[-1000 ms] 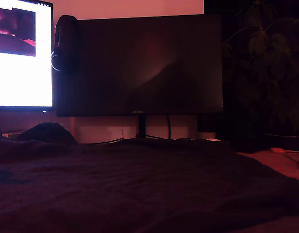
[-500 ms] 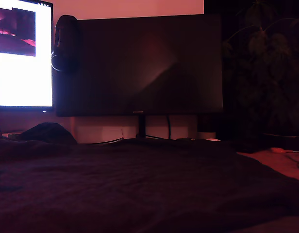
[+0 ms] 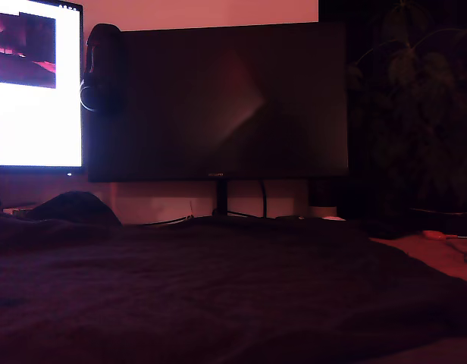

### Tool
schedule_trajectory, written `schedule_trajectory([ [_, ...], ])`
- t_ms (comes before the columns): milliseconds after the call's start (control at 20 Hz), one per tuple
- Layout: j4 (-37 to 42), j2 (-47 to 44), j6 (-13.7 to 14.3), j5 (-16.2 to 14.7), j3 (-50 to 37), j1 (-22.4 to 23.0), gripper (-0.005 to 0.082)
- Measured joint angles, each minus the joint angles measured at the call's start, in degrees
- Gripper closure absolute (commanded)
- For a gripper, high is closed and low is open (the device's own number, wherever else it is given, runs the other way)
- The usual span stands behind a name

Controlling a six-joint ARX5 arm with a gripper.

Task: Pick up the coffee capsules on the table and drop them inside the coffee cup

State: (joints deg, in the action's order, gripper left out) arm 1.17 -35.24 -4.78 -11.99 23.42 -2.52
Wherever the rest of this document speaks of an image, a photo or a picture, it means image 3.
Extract dark computer monitor with stand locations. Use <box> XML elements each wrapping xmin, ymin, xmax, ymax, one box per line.
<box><xmin>87</xmin><ymin>20</ymin><xmax>350</xmax><ymax>220</ymax></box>

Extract dark table cloth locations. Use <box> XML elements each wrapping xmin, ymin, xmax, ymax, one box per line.
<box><xmin>0</xmin><ymin>190</ymin><xmax>467</xmax><ymax>364</ymax></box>

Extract black headphones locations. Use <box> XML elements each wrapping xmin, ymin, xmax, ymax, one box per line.
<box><xmin>79</xmin><ymin>22</ymin><xmax>123</xmax><ymax>115</ymax></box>

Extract lit computer monitor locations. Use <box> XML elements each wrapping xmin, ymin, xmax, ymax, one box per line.
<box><xmin>0</xmin><ymin>0</ymin><xmax>86</xmax><ymax>178</ymax></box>

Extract large leafy house plant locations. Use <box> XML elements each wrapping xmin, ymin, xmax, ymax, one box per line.
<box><xmin>346</xmin><ymin>0</ymin><xmax>467</xmax><ymax>213</ymax></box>

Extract dark planter box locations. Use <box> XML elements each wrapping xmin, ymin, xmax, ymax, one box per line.
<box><xmin>407</xmin><ymin>206</ymin><xmax>467</xmax><ymax>238</ymax></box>

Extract white box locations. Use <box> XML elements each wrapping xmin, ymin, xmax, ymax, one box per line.
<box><xmin>1</xmin><ymin>206</ymin><xmax>36</xmax><ymax>216</ymax></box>

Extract black monitor cable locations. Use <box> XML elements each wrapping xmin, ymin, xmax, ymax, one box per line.
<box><xmin>259</xmin><ymin>180</ymin><xmax>268</xmax><ymax>219</ymax></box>

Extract black cable with white end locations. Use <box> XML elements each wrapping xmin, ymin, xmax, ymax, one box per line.
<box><xmin>134</xmin><ymin>200</ymin><xmax>195</xmax><ymax>227</ymax></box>

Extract orange-handled tool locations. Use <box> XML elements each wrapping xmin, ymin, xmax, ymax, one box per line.
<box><xmin>422</xmin><ymin>229</ymin><xmax>467</xmax><ymax>240</ymax></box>

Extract black cable loop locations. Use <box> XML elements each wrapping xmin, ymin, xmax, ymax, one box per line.
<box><xmin>447</xmin><ymin>239</ymin><xmax>467</xmax><ymax>266</ymax></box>

